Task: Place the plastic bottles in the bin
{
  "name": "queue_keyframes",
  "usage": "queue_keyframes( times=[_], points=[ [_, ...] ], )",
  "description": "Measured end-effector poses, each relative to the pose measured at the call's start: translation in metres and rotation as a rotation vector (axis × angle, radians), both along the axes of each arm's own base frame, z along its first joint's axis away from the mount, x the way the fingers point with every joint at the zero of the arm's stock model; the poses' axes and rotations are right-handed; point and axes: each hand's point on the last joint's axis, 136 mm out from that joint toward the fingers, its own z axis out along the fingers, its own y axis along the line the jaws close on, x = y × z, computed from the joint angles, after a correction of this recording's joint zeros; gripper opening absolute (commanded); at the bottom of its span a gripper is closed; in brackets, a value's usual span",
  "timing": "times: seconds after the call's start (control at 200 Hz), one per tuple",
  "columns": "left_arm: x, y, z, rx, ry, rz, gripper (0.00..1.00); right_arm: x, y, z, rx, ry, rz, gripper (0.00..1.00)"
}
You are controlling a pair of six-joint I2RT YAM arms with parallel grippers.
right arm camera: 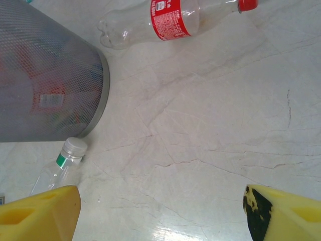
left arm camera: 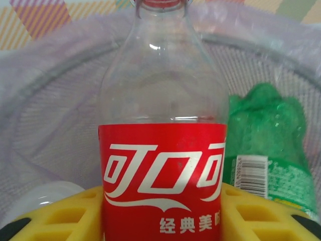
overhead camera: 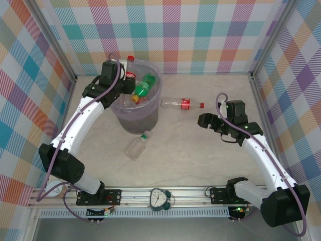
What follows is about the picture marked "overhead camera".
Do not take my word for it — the clear bottle green cap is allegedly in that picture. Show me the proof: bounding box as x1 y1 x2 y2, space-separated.
125 130 153 161

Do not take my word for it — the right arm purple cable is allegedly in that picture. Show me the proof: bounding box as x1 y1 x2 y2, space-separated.
216 92 308 237

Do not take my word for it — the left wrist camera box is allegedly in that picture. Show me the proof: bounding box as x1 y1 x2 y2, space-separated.
110 58 128 81

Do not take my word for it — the translucent bin with purple liner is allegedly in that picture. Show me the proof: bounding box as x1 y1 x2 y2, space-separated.
109 59 163 134

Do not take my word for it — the slotted grey cable duct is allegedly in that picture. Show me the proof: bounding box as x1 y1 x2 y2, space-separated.
39 209 231 219

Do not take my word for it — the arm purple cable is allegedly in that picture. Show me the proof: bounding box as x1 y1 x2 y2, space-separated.
216 92 308 237
36 52 122 223

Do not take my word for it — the green bottle yellow cap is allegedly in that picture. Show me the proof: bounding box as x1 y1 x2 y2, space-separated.
131 72 157 102

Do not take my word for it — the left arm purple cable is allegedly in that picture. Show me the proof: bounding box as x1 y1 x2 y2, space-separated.
36 52 122 223

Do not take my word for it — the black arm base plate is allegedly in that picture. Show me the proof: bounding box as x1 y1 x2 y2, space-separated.
209 187 257 205
76 189 122 207

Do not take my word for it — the small black connector board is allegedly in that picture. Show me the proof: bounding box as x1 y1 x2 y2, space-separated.
86 207 116 218
228 206 249 221

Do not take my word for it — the teal alarm clock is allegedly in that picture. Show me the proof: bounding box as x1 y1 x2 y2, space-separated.
149 188 176 211

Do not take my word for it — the aluminium frame post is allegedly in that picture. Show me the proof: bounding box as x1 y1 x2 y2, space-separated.
249 0 299 78
29 0 78 81

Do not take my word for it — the white round lid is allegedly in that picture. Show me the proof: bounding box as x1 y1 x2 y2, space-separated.
45 179 63 198

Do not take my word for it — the aluminium side rail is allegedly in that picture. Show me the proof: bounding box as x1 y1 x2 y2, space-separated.
54 75 78 144
248 72 276 151

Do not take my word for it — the aluminium mounting rail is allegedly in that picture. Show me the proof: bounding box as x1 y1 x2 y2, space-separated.
27 185 266 209

